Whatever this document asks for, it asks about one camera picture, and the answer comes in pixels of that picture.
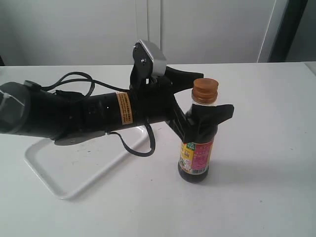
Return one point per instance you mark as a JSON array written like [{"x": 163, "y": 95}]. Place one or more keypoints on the dark soy sauce bottle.
[{"x": 193, "y": 164}]

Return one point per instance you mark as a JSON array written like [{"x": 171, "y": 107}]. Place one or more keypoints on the white plastic tray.
[{"x": 68, "y": 171}]

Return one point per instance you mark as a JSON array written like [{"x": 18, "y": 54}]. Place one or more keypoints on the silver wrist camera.
[{"x": 149, "y": 60}]

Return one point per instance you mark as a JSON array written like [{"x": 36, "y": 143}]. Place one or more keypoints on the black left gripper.
[{"x": 155, "y": 102}]

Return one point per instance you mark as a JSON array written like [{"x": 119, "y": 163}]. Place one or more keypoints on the dark vertical post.
[{"x": 287, "y": 30}]

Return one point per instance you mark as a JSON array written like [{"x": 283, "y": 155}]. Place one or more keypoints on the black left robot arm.
[{"x": 67, "y": 112}]

